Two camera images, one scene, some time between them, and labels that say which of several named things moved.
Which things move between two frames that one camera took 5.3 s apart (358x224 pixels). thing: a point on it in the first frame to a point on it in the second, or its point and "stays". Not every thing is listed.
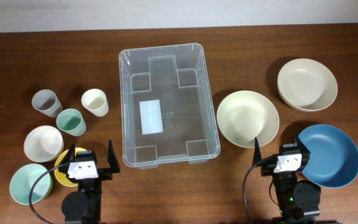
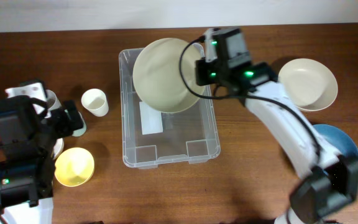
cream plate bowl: x=243 y=116 to x=156 y=77
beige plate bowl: x=307 y=84 stays
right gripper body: x=288 y=180 to x=207 y=72
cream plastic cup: x=94 y=101 stays
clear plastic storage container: x=168 y=114 stays
